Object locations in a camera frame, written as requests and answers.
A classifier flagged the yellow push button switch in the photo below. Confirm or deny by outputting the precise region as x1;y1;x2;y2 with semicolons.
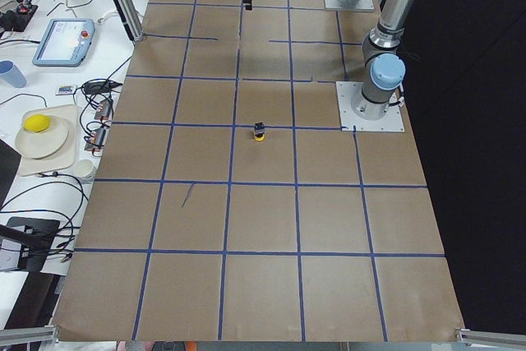
253;122;265;141

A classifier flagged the blue teach pendant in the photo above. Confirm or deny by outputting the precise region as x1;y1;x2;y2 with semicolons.
32;18;95;67

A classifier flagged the brown paper table cover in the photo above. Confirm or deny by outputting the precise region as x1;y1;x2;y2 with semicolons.
53;0;463;342

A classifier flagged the white paper cup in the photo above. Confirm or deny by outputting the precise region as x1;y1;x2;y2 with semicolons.
72;159;97;183

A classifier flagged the yellow lemon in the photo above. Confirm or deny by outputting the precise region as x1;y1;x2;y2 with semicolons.
23;113;51;133

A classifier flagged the blue cup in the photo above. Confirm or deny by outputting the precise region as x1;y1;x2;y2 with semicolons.
0;60;26;88

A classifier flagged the cream tray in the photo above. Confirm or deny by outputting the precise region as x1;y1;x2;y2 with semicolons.
14;104;79;177

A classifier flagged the cream plate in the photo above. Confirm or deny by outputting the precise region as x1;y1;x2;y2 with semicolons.
15;116;68;159

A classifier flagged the black camera stand base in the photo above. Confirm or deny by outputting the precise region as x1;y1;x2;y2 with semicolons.
1;216;60;272

